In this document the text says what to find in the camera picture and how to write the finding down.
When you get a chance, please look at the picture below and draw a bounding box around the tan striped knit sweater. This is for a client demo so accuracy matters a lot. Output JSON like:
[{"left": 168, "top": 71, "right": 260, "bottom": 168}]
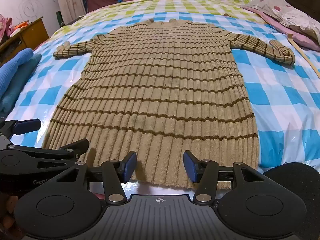
[{"left": 43, "top": 19, "right": 295, "bottom": 188}]

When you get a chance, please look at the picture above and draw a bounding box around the teal folded garment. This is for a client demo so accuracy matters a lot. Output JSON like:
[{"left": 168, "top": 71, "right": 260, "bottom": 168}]
[{"left": 1, "top": 53, "right": 42, "bottom": 118}]

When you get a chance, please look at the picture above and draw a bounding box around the blue folded garment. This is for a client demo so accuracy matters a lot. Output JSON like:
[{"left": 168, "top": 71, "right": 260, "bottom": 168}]
[{"left": 0, "top": 48, "right": 34, "bottom": 97}]

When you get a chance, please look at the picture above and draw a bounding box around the wooden bedside cabinet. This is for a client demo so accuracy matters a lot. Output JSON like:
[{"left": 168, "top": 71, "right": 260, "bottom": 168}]
[{"left": 1, "top": 17, "right": 49, "bottom": 66}]

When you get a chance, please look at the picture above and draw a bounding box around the pink floral cloth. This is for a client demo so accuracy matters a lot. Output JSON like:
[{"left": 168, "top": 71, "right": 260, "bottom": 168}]
[{"left": 0, "top": 14, "right": 13, "bottom": 44}]

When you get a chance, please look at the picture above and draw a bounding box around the pink pillow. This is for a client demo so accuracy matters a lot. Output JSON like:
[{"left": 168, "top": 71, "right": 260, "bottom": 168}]
[{"left": 242, "top": 6, "right": 319, "bottom": 52}]

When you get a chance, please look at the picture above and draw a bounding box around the green checkered bed sheet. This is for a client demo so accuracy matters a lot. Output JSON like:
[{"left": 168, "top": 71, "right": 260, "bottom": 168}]
[{"left": 51, "top": 0, "right": 265, "bottom": 39}]

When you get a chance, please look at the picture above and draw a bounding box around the tan strap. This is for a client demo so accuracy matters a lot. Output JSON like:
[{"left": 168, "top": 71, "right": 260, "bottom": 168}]
[{"left": 286, "top": 33, "right": 320, "bottom": 79}]

